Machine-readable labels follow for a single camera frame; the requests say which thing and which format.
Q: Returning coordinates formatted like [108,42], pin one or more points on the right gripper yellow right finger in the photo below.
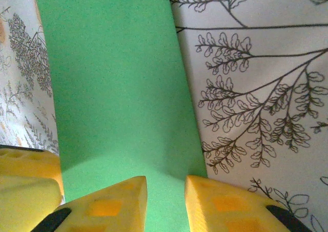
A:
[230,211]

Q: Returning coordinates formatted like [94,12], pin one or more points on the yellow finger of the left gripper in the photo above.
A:
[30,165]
[23,198]

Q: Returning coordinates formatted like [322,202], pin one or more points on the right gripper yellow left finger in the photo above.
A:
[107,206]

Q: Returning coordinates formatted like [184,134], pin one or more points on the green paper sheet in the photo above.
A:
[115,88]

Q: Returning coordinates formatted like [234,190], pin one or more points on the floral tablecloth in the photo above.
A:
[256,139]

